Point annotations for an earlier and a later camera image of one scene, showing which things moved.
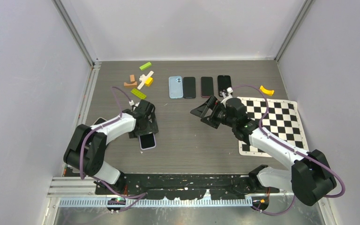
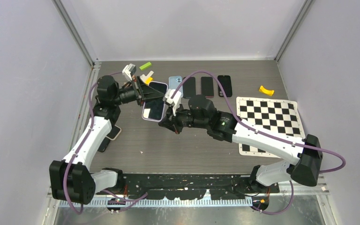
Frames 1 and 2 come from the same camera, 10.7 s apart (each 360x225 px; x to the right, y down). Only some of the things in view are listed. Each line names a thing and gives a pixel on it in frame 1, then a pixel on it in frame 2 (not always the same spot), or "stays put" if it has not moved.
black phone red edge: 206,85 stays put
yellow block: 149,81 stays put
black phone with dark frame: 189,85 stays put
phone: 176,87 stays put
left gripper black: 151,127 to 145,92
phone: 147,141 to 153,109
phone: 224,82 stays put
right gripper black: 214,104 to 171,121
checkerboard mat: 282,119 stays put
